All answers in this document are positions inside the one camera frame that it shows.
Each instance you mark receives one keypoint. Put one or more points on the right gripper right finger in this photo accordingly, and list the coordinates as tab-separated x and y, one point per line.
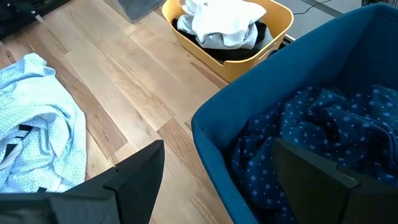
326	199

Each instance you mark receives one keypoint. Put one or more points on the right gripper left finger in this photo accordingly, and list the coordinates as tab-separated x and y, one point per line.
93	199

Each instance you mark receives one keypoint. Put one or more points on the navy dotted cloth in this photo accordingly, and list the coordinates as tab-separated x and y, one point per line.
326	124

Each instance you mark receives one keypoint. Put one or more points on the light blue patterned cloth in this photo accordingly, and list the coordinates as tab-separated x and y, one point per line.
40	124

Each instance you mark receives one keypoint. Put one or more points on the white and grey clothes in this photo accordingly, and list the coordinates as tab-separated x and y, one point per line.
236	55

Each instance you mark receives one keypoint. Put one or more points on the light grey cloth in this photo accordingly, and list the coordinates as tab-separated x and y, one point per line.
217	43

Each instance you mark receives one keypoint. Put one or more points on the small white cloth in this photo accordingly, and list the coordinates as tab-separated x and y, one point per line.
224	18

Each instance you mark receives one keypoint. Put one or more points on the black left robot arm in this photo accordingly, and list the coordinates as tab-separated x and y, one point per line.
18	15

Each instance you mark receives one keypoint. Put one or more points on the blue fabric storage bin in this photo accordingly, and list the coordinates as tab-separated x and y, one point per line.
280	68

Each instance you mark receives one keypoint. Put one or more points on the yellow-orange plastic basket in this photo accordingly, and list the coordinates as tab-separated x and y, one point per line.
236	71

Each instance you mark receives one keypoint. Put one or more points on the clear plastic bin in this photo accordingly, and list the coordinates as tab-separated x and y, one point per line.
136	9

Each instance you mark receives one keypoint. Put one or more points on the black floor fan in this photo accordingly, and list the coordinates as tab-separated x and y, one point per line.
379	2

